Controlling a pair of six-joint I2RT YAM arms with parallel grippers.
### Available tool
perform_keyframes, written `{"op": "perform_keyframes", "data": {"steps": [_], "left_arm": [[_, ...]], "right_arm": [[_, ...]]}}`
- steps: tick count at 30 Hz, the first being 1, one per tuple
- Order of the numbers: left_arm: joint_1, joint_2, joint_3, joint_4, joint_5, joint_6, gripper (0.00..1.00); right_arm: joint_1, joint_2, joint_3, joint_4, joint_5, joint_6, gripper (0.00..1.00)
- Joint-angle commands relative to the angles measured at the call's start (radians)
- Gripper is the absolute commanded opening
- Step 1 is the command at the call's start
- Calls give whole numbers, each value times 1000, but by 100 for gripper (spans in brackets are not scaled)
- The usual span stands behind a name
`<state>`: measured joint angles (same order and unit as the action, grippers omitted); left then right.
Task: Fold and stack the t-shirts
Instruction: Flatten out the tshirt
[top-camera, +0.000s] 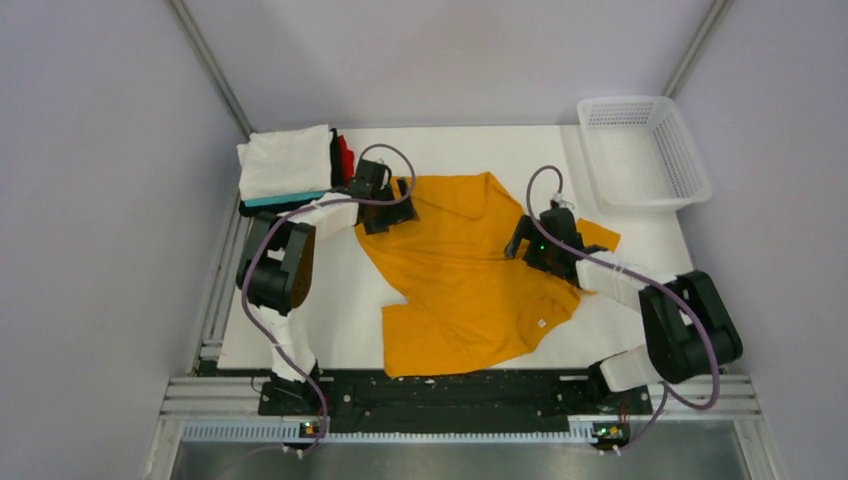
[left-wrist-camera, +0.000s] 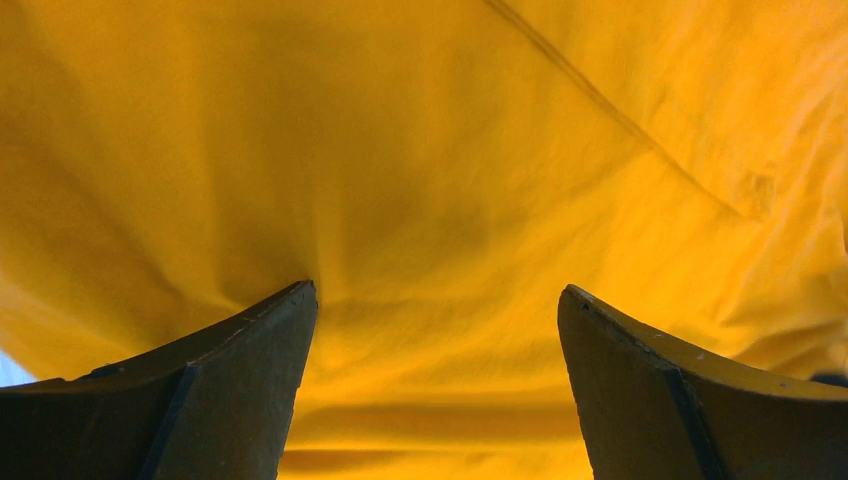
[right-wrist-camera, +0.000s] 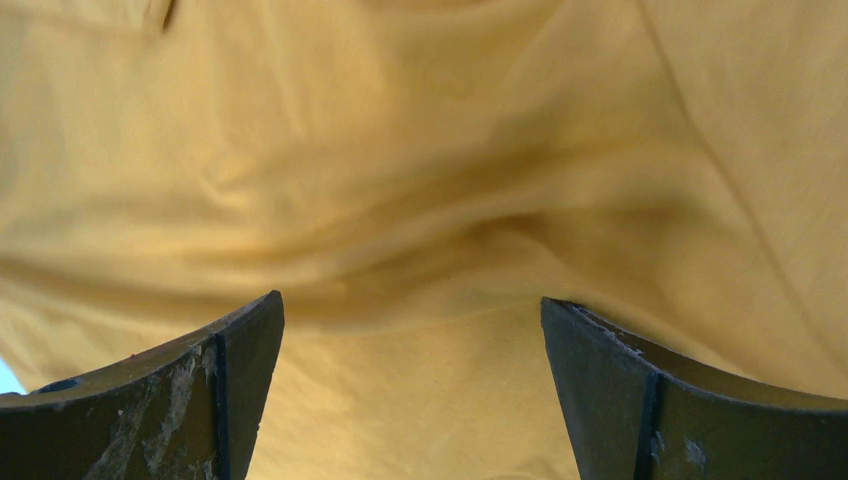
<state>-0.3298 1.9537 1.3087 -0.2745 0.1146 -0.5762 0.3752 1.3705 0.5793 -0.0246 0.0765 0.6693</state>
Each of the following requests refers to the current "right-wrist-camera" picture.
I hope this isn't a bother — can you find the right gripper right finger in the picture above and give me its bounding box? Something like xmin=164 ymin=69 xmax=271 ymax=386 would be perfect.
xmin=540 ymin=298 xmax=847 ymax=479

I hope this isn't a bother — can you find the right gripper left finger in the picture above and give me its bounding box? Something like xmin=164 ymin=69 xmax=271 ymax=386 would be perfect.
xmin=1 ymin=291 xmax=284 ymax=479

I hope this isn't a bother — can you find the yellow t-shirt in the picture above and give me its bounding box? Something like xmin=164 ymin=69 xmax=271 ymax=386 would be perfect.
xmin=1 ymin=1 xmax=847 ymax=479

